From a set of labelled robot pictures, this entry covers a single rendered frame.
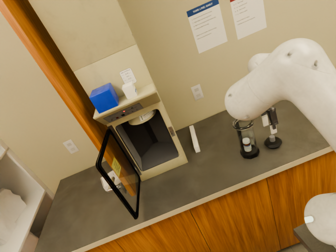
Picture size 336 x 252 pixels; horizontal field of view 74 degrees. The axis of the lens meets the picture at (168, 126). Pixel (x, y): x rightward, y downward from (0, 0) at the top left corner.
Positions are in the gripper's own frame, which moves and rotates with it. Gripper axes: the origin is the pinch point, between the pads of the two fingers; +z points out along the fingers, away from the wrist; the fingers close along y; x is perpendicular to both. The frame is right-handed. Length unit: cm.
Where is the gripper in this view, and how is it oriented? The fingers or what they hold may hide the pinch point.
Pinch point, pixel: (269, 125)
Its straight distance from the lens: 131.7
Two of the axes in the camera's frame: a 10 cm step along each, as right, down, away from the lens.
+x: 9.3, -3.7, -0.6
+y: 1.4, 4.9, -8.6
